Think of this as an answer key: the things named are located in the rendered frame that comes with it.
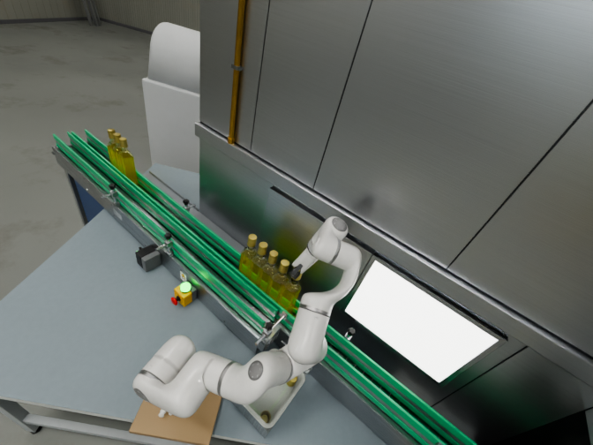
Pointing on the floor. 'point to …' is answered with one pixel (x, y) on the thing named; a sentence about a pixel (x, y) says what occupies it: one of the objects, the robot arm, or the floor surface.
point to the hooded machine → (173, 96)
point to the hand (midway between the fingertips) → (297, 270)
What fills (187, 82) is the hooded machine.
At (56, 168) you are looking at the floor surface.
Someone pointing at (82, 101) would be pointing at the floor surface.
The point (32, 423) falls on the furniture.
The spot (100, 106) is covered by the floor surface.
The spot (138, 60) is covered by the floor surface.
